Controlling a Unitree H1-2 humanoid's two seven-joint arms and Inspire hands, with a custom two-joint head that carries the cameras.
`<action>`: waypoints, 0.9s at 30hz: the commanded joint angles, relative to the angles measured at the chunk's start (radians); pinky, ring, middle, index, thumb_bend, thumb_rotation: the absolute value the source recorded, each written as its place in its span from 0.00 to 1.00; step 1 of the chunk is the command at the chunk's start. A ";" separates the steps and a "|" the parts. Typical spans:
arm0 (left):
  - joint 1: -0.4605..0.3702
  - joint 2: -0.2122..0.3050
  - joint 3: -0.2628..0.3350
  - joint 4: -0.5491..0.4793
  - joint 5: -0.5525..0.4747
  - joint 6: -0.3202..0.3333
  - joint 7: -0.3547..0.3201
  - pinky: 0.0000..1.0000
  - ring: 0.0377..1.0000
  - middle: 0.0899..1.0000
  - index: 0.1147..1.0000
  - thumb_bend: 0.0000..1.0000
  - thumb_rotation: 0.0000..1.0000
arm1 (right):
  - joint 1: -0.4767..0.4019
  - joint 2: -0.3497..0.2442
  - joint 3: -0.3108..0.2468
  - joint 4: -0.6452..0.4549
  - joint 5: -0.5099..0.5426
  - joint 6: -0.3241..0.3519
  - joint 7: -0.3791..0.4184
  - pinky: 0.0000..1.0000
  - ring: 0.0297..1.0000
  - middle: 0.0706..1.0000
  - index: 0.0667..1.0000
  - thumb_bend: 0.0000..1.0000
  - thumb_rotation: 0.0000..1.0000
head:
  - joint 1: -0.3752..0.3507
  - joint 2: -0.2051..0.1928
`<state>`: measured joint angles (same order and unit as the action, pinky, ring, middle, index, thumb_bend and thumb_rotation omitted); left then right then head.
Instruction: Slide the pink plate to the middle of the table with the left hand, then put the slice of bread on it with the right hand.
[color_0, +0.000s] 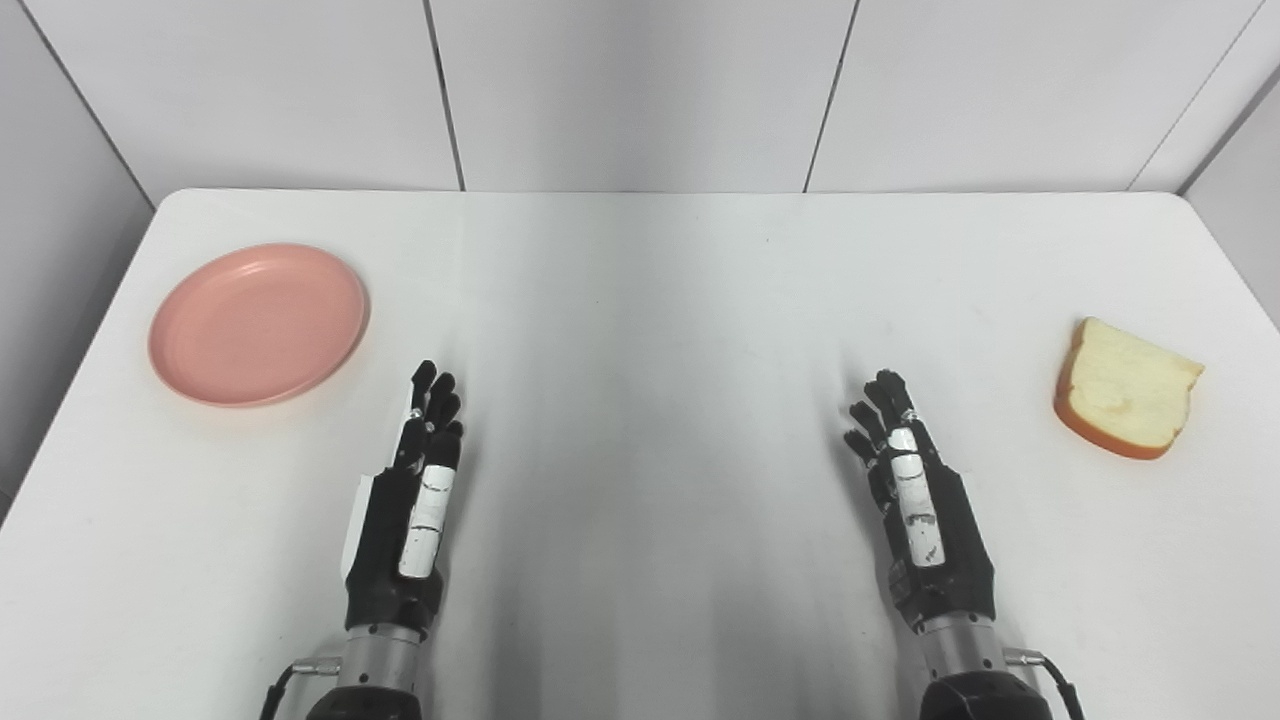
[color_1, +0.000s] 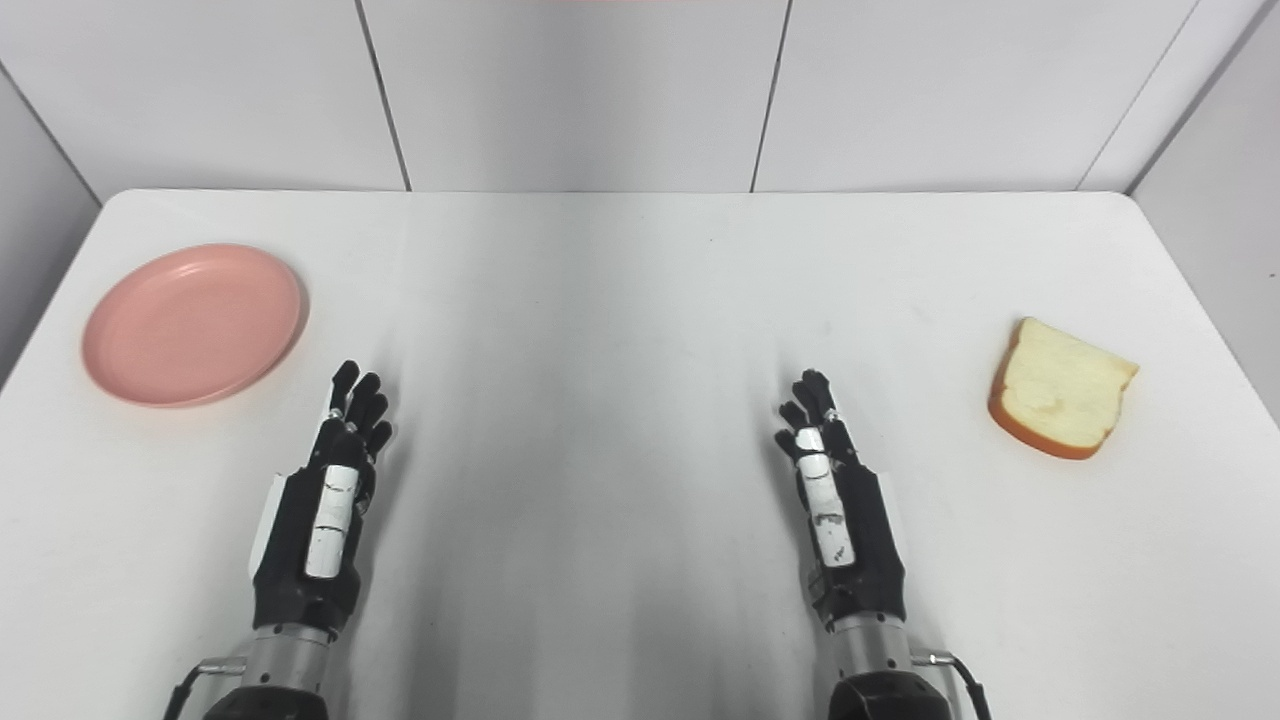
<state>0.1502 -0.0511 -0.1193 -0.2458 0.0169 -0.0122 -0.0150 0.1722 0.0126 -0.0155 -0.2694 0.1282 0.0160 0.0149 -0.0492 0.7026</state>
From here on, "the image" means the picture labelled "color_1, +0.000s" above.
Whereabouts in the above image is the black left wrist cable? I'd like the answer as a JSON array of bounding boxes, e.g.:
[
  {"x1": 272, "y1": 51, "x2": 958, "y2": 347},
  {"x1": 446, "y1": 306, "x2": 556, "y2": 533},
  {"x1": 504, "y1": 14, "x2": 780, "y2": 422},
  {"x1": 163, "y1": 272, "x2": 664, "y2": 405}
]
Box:
[{"x1": 163, "y1": 656, "x2": 248, "y2": 720}]

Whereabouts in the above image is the slice of bread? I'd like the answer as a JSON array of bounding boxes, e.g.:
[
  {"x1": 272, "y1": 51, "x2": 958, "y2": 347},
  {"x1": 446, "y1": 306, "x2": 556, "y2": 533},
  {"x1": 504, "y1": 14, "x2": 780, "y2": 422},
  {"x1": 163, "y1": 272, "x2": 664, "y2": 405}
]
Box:
[{"x1": 988, "y1": 317, "x2": 1141, "y2": 461}]

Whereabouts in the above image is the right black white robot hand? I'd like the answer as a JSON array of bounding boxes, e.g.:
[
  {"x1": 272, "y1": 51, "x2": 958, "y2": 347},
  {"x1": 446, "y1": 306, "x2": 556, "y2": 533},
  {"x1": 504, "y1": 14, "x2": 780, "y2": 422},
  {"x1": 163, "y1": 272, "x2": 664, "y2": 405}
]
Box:
[{"x1": 775, "y1": 369, "x2": 909, "y2": 633}]

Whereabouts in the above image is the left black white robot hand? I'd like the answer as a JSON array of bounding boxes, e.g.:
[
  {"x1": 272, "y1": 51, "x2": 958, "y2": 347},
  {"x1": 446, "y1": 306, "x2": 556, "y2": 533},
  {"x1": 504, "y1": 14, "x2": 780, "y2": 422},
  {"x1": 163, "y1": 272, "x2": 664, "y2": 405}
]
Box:
[{"x1": 248, "y1": 361, "x2": 394, "y2": 635}]

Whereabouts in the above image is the pink round plate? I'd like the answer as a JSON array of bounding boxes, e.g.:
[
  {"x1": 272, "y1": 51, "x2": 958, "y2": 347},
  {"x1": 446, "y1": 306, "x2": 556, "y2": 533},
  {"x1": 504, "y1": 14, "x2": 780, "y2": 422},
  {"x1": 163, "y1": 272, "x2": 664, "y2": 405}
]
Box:
[{"x1": 82, "y1": 243, "x2": 309, "y2": 409}]

